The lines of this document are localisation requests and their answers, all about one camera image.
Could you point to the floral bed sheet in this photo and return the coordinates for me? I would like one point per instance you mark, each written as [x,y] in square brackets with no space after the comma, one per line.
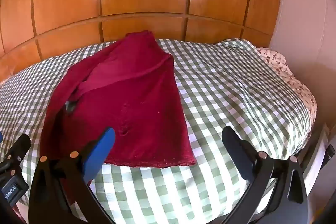
[288,77]

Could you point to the red knit garment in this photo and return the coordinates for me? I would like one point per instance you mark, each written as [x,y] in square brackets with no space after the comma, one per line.
[126,98]

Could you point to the white bed frame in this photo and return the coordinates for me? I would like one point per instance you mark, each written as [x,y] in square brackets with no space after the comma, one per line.
[316,158]

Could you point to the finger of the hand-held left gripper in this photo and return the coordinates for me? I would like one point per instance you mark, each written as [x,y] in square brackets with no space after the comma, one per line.
[17,151]
[0,137]

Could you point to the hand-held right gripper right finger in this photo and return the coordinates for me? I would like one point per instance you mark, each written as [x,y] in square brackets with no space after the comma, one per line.
[235,146]

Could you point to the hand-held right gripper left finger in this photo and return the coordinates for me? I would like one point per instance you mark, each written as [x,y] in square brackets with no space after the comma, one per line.
[103,150]

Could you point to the green checkered bed sheet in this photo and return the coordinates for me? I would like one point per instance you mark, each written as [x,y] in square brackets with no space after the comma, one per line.
[223,82]

